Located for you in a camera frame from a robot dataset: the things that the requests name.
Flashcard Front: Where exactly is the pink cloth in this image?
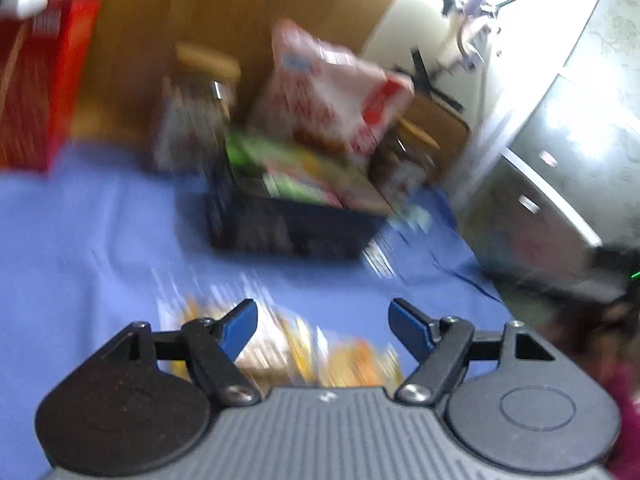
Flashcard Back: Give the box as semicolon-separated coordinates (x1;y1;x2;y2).
595;360;640;480

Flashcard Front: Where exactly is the pink white snack bag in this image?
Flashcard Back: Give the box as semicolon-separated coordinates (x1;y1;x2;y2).
247;20;416;171

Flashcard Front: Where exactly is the light green cake packet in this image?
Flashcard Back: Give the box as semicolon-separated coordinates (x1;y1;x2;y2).
260;152;351;206

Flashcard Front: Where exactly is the red gift box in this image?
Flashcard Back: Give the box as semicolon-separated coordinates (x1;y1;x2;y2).
0;0;101;173

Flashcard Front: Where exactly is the blue printed cloth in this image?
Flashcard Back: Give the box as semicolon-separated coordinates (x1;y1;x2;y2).
0;142;506;480

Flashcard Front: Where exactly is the black tape strip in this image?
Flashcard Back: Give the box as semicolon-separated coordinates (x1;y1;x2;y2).
410;47;436;91
395;65;463;111

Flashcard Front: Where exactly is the gold-lidded jar of purple nuts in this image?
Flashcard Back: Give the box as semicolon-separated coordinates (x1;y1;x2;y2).
152;42;242;176

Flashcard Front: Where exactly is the yellow-edged nut packet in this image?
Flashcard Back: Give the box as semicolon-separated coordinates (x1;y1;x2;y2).
295;320;406;388

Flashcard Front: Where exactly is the gold-lidded jar of brown nuts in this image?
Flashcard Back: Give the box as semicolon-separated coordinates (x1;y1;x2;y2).
370;117;441;206

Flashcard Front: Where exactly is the small green snack packet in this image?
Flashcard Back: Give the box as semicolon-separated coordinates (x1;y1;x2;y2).
226;132;276;176

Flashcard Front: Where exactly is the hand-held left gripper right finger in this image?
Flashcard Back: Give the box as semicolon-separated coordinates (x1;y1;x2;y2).
387;298;556;406

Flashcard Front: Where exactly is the clear seed packet with barcode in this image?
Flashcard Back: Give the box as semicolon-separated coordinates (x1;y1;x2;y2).
155;270;301;376

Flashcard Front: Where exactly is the black printed box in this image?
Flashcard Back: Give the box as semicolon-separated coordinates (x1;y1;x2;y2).
205;132;396;261

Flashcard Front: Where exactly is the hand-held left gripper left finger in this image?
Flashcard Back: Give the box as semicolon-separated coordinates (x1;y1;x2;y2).
107;299;262;407

